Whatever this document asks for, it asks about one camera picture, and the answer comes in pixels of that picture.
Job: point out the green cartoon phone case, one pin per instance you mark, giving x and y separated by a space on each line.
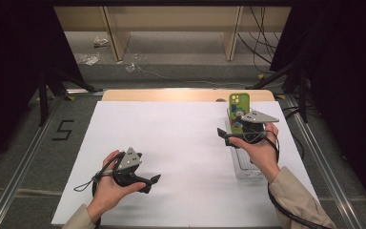
239 106

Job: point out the person's left hand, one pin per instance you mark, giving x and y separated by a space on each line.
106 194

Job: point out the aluminium floor rail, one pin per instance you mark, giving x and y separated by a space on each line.
22 168
327 178

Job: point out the black curtain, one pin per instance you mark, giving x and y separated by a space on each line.
9 63
346 79

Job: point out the light wooden shelf unit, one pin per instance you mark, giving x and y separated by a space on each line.
171 19

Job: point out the person's right hand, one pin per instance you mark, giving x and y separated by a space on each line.
263 156

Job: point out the black metal stand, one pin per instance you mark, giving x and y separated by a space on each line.
302 95
43 98

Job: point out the white paper sheet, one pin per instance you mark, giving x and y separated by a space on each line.
178 143

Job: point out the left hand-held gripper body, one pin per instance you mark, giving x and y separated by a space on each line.
130 160

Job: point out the clear crumpled plastic wrapper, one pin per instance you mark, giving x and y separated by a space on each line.
130 67

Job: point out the small crumpled plastic wrapper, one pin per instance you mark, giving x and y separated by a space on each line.
100 41

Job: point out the large crumpled plastic wrapper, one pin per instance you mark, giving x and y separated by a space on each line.
88 58

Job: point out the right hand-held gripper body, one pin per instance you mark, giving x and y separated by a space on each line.
257 117

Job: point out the clear plastic packaging tray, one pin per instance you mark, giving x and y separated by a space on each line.
246 168

